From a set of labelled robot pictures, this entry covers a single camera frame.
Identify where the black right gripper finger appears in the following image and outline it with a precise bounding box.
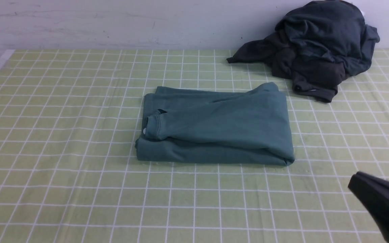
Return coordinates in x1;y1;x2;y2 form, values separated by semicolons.
348;172;389;243

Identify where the green long-sleeved shirt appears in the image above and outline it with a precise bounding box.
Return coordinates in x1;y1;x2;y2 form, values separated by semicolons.
135;82;295;166

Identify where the dark grey crumpled garment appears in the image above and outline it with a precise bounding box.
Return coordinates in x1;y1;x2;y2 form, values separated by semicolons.
227;0;380;103

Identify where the green checked tablecloth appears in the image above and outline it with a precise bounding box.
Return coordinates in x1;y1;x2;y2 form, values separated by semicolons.
0;49;389;243

